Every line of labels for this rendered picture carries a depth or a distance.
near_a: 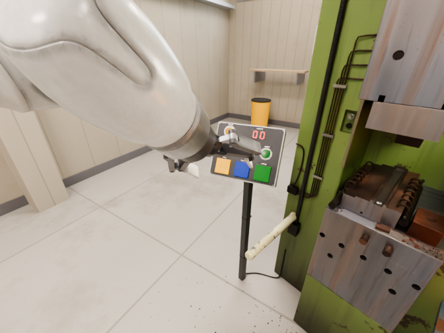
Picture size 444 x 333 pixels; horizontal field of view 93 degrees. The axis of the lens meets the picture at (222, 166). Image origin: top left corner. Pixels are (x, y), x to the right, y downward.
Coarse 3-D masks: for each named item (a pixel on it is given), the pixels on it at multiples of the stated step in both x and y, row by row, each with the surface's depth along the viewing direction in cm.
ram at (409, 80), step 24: (408, 0) 60; (432, 0) 56; (384, 24) 65; (408, 24) 61; (432, 24) 58; (384, 48) 66; (408, 48) 63; (432, 48) 59; (384, 72) 68; (408, 72) 64; (432, 72) 61; (360, 96) 75; (384, 96) 77; (408, 96) 66; (432, 96) 62
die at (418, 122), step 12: (372, 108) 74; (384, 108) 71; (396, 108) 69; (408, 108) 67; (420, 108) 65; (432, 108) 63; (372, 120) 75; (384, 120) 72; (396, 120) 70; (408, 120) 68; (420, 120) 66; (432, 120) 64; (396, 132) 71; (408, 132) 69; (420, 132) 67; (432, 132) 65
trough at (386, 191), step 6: (396, 168) 107; (396, 174) 104; (390, 180) 99; (396, 180) 99; (384, 186) 93; (390, 186) 94; (384, 192) 90; (390, 192) 90; (378, 198) 87; (384, 198) 87; (378, 204) 83
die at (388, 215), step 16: (368, 176) 103; (384, 176) 101; (416, 176) 101; (352, 192) 91; (368, 192) 90; (400, 192) 89; (352, 208) 90; (368, 208) 85; (384, 208) 81; (400, 208) 80; (384, 224) 83
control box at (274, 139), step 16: (224, 128) 108; (240, 128) 105; (256, 128) 103; (272, 128) 100; (272, 144) 100; (240, 160) 104; (256, 160) 102; (272, 160) 99; (224, 176) 107; (272, 176) 99
